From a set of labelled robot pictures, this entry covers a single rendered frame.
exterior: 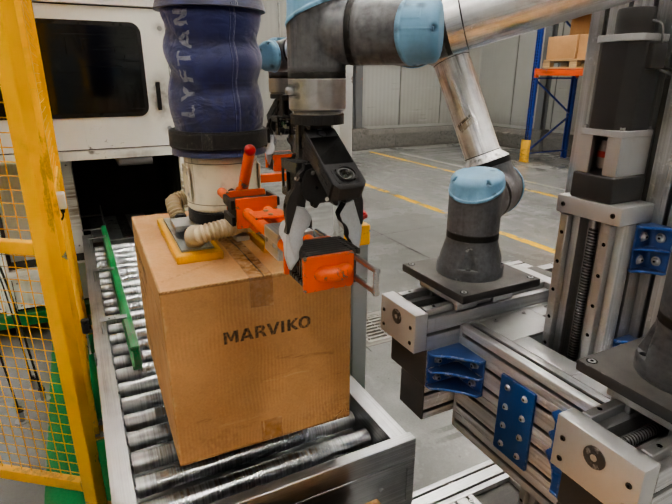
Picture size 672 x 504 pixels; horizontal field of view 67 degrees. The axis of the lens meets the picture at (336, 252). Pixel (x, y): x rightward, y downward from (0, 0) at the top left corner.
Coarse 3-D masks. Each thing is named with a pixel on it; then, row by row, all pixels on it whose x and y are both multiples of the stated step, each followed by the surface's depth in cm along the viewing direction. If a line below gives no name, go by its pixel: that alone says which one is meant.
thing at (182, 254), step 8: (176, 216) 127; (184, 216) 128; (160, 224) 130; (168, 224) 128; (168, 232) 123; (176, 232) 122; (168, 240) 118; (176, 240) 116; (184, 240) 116; (176, 248) 112; (184, 248) 110; (192, 248) 110; (200, 248) 111; (208, 248) 112; (216, 248) 112; (176, 256) 107; (184, 256) 108; (192, 256) 108; (200, 256) 109; (208, 256) 110; (216, 256) 110
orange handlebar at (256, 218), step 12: (264, 180) 131; (276, 180) 132; (252, 216) 91; (264, 216) 90; (276, 216) 90; (252, 228) 92; (348, 264) 69; (324, 276) 67; (336, 276) 67; (348, 276) 68
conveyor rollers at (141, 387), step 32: (96, 256) 274; (128, 256) 279; (128, 288) 232; (128, 352) 183; (128, 384) 160; (128, 416) 145; (160, 416) 147; (352, 416) 146; (160, 448) 132; (256, 448) 133; (288, 448) 138; (320, 448) 132; (352, 448) 135; (160, 480) 123; (192, 480) 126; (224, 480) 122; (256, 480) 124
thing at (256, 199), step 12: (228, 192) 103; (240, 192) 104; (252, 192) 105; (264, 192) 106; (228, 204) 98; (240, 204) 97; (252, 204) 98; (264, 204) 99; (276, 204) 100; (228, 216) 100; (240, 216) 97; (240, 228) 98
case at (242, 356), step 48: (144, 240) 124; (144, 288) 134; (192, 288) 96; (240, 288) 100; (288, 288) 105; (336, 288) 110; (192, 336) 99; (240, 336) 104; (288, 336) 109; (336, 336) 114; (192, 384) 102; (240, 384) 107; (288, 384) 112; (336, 384) 118; (192, 432) 105; (240, 432) 110; (288, 432) 116
